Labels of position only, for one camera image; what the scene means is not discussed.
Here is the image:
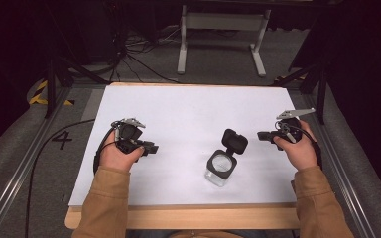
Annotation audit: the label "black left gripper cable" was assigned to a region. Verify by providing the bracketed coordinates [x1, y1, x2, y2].
[24, 118, 117, 238]

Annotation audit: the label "white table mat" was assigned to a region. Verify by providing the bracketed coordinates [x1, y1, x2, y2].
[67, 84, 299, 208]

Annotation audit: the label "black tripod stand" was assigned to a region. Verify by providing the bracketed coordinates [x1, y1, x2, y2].
[44, 54, 111, 119]
[270, 59, 329, 126]

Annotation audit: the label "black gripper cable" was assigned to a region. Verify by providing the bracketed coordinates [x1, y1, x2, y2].
[277, 120, 323, 171]
[24, 118, 117, 238]

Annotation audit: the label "white metal stand frame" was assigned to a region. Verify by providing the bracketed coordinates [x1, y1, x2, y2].
[177, 4, 272, 78]

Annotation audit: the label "aluminium floor rail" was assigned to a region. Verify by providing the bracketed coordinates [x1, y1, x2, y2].
[302, 93, 379, 238]
[0, 86, 71, 238]

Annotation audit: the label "black floor cables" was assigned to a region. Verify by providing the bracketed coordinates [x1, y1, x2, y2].
[108, 26, 182, 84]

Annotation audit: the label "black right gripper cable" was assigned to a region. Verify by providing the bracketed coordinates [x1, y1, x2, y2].
[277, 120, 323, 171]

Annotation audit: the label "person's right hand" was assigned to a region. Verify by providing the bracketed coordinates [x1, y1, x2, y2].
[272, 119, 318, 172]

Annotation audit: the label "clear jar with black lid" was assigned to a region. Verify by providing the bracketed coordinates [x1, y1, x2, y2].
[204, 128, 249, 188]

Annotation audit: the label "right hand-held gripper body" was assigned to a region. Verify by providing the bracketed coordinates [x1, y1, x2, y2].
[273, 107, 317, 145]

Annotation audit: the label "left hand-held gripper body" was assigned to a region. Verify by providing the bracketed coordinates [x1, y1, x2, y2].
[111, 117, 147, 155]

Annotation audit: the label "person's left hand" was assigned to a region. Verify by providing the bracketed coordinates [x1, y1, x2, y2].
[98, 130, 146, 173]

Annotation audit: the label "yellow black hazard tape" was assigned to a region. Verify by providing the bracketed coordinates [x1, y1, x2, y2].
[29, 79, 75, 107]

